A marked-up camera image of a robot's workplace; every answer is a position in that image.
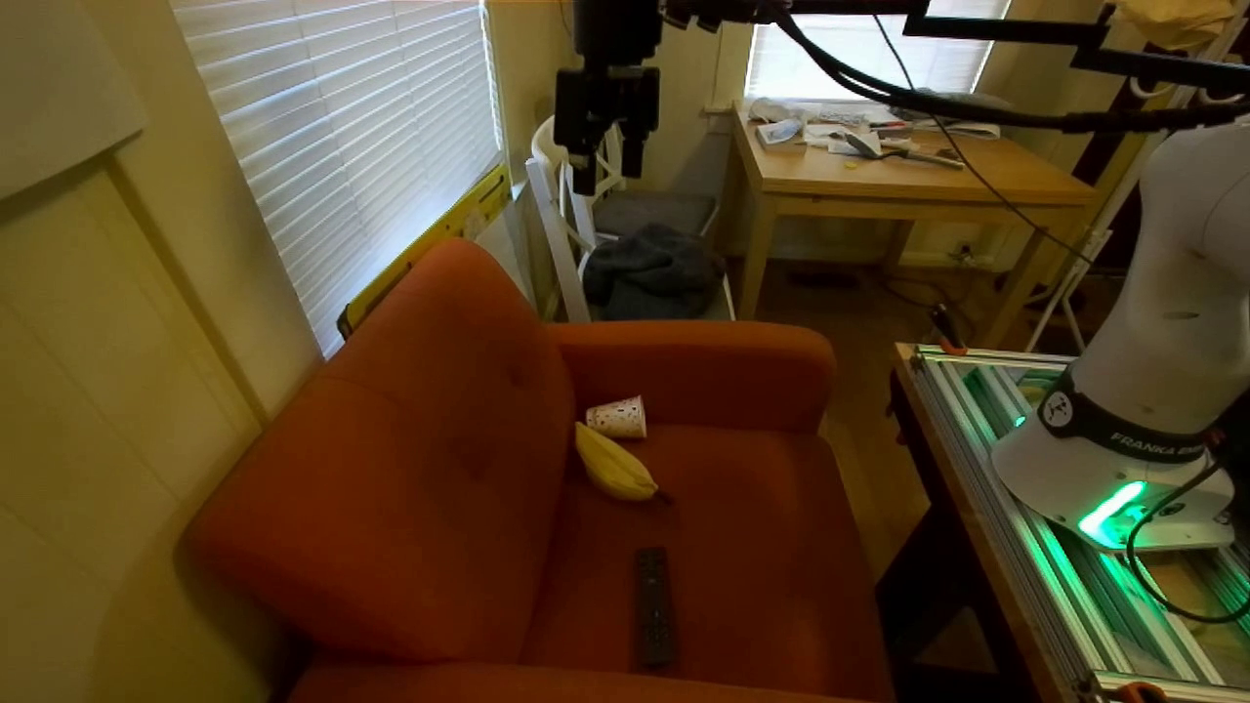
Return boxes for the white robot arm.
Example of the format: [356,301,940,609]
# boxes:
[556,0,1250,551]

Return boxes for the wooden side table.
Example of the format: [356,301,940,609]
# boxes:
[732,113,1095,347]

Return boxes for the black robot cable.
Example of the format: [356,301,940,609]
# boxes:
[765,2,1250,141]

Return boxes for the yellow banana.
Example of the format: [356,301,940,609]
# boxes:
[576,421,662,501]

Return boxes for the yellow spirit level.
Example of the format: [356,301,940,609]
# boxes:
[337,162,512,334]

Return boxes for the black tv remote control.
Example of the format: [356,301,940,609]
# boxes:
[632,546,677,671]

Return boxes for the white window blinds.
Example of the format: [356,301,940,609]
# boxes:
[171,0,499,356]

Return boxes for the white wooden chair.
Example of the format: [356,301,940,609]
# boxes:
[528,122,735,321]

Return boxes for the orange fabric armchair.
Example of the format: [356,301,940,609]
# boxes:
[189,242,892,703]

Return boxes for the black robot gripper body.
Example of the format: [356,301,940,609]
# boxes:
[556,0,662,195]

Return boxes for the aluminium frame robot table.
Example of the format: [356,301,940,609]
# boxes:
[877,342,1250,703]

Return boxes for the white dotted paper cup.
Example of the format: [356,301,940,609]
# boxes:
[586,394,650,437]

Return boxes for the dark grey cloth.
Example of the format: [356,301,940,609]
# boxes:
[582,221,720,321]

